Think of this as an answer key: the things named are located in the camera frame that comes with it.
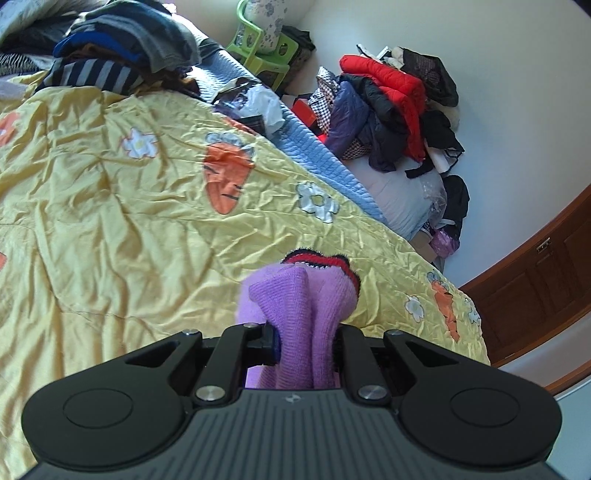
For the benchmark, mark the checkered garment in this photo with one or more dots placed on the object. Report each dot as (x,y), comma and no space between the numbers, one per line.
(323,99)

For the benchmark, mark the black mesh garment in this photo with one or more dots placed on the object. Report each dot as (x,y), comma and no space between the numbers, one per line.
(429,69)

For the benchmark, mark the purple knitted sweater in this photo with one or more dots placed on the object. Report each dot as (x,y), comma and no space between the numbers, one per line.
(300,314)

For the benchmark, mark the black white striped cloth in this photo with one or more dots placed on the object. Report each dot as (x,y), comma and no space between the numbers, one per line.
(18,62)

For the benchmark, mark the black crumpled clothes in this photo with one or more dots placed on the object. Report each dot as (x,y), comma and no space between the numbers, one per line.
(436,127)

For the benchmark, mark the navy grey striped shirt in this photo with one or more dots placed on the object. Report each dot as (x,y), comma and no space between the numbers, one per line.
(101,74)

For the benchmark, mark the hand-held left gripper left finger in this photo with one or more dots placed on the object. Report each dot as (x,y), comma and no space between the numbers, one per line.
(258,344)

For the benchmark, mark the white plastic bag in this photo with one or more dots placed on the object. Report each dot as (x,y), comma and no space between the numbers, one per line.
(261,104)

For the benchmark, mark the black hanging cloth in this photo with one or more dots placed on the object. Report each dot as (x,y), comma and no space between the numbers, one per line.
(457,198)

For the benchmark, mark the metal door latch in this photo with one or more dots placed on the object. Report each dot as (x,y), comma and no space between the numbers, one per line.
(543,244)

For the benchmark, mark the yellow carrot-print quilt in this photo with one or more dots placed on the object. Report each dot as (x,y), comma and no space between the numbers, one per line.
(115,207)

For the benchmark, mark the blue quilted bedspread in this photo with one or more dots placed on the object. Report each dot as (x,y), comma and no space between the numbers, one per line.
(314,152)

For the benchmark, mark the red black box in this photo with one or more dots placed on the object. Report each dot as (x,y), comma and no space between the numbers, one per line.
(302,108)

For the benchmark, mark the white floral pillow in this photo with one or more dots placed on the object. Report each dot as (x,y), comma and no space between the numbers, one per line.
(268,18)

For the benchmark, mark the red puffer jacket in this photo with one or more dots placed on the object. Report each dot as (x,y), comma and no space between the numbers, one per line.
(388,74)

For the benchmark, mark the grey-white patterned duvet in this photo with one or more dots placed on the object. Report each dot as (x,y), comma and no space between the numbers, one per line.
(18,18)

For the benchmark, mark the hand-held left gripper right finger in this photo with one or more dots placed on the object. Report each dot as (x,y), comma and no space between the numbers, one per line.
(352,350)

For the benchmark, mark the light grey bedding bundle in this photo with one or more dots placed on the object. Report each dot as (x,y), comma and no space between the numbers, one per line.
(397,194)

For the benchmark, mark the brown wooden door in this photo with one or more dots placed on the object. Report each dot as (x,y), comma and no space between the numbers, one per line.
(531,286)

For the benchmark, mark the pile of folded dark clothes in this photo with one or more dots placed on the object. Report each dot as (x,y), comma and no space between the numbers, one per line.
(138,27)

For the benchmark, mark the dark purple jacket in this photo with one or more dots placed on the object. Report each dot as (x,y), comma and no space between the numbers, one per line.
(351,115)

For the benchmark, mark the purple plastic bag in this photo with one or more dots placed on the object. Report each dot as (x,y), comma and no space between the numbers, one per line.
(445,242)

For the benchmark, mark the black garment by stool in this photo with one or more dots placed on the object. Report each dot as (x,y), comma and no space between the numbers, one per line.
(298,39)

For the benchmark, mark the green plastic stool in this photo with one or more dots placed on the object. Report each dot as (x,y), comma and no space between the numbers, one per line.
(251,46)

